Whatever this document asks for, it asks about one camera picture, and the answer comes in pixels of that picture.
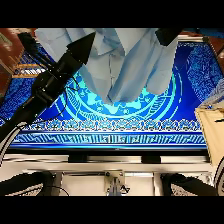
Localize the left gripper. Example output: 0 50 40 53
37 49 88 98

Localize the light blue shirt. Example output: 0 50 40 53
34 27 180 105

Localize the wooden rack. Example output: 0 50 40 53
12 62 48 80

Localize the pale garment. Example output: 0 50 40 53
199 77 224 109

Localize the beige box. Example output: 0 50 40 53
194 99 224 168

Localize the black cable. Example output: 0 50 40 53
54 83 83 118

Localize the silver frame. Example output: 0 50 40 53
0 153 224 197

